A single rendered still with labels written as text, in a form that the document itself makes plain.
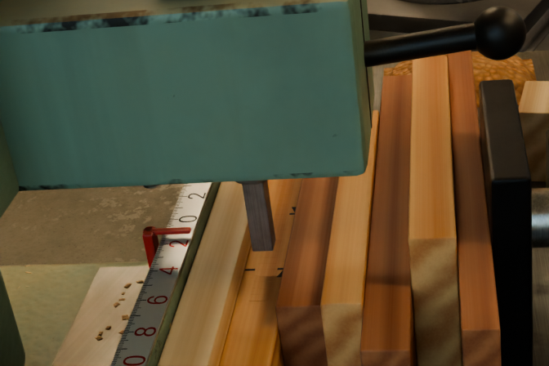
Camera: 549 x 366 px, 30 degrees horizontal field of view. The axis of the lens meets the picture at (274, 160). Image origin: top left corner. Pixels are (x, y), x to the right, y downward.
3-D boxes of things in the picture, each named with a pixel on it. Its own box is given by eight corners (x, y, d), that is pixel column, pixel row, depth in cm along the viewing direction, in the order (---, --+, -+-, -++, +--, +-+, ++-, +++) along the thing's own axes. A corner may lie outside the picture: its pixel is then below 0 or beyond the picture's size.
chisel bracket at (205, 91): (372, 214, 38) (352, -2, 34) (18, 228, 41) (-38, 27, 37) (379, 125, 45) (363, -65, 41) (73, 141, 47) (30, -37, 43)
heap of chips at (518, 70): (542, 104, 64) (542, 76, 63) (380, 113, 65) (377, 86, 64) (531, 60, 70) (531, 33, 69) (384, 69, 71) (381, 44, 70)
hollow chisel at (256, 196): (273, 251, 43) (257, 146, 41) (252, 252, 44) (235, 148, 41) (275, 239, 44) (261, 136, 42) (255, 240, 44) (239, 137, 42)
